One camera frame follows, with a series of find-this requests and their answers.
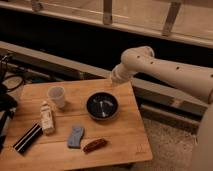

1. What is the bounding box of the black striped box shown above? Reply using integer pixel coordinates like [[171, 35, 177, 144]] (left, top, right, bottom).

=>
[[13, 123, 43, 154]]

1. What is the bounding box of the blue sponge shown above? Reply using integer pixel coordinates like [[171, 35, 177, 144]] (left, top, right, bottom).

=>
[[67, 126, 84, 149]]

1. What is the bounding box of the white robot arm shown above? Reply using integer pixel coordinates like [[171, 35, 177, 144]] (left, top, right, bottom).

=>
[[110, 46, 213, 171]]

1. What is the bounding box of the dark ceramic bowl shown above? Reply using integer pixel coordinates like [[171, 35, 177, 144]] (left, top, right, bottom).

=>
[[86, 92, 118, 120]]

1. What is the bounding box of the black cable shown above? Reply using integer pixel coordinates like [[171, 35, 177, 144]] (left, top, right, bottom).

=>
[[2, 73, 26, 94]]

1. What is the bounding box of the small white bottle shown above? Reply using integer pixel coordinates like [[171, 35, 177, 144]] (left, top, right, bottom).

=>
[[40, 101, 55, 135]]

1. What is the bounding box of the wooden table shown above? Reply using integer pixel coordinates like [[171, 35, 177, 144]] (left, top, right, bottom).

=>
[[0, 79, 153, 171]]

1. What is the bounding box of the black equipment at left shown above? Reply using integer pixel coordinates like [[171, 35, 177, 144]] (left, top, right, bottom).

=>
[[0, 55, 17, 152]]

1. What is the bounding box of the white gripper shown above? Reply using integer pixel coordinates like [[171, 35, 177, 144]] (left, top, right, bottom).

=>
[[110, 64, 134, 84]]

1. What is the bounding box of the brown snack bar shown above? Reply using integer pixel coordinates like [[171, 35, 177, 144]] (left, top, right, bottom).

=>
[[83, 138, 108, 153]]

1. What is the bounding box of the translucent plastic cup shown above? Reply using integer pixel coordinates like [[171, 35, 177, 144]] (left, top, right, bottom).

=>
[[47, 86, 66, 108]]

